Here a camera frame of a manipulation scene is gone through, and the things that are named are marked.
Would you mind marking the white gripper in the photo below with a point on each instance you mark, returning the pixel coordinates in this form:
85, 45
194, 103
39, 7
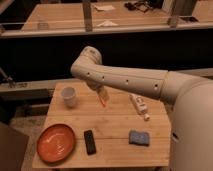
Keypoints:
100, 90

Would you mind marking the white ceramic cup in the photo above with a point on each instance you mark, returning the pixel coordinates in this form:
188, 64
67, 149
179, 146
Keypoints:
68, 95

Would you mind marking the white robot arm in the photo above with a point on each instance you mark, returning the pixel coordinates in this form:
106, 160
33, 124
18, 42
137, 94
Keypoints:
191, 139

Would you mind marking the clear plastic cup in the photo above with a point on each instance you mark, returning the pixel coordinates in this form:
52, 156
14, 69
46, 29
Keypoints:
42, 25

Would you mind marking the orange carrot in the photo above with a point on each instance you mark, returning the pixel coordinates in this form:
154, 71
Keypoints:
102, 102

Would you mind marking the white bottle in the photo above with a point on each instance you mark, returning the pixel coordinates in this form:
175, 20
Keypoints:
140, 106

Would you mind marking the blue sponge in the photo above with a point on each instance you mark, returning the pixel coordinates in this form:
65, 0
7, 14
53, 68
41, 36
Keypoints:
139, 138

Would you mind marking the black remote control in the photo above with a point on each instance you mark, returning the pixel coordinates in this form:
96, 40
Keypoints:
90, 142

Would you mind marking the crumpled white paper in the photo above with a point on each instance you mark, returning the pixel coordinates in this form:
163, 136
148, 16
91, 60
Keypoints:
107, 23

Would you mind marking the orange plate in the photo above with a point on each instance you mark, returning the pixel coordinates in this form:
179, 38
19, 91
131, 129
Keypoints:
56, 143

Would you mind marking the white paper sheet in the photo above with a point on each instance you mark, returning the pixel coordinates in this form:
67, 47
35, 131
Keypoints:
104, 7

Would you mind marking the black tools pile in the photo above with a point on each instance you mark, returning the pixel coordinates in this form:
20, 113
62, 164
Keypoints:
141, 5

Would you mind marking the metal post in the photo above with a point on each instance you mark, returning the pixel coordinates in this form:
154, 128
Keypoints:
87, 15
176, 10

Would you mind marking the metal clamp bracket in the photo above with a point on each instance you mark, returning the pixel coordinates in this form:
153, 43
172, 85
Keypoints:
11, 82

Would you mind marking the metal post right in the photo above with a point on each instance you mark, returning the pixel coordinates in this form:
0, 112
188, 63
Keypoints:
176, 10

